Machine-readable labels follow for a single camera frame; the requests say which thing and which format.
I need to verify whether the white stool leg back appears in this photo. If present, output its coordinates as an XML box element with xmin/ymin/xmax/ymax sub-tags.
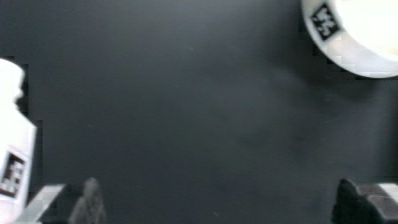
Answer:
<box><xmin>0</xmin><ymin>59</ymin><xmax>36</xmax><ymax>224</ymax></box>

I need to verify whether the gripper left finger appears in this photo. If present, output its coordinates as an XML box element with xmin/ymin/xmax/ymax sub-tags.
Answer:
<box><xmin>13</xmin><ymin>178</ymin><xmax>107</xmax><ymax>224</ymax></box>

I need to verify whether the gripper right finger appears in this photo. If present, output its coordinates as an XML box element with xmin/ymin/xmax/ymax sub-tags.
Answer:
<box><xmin>331</xmin><ymin>179</ymin><xmax>398</xmax><ymax>224</ymax></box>

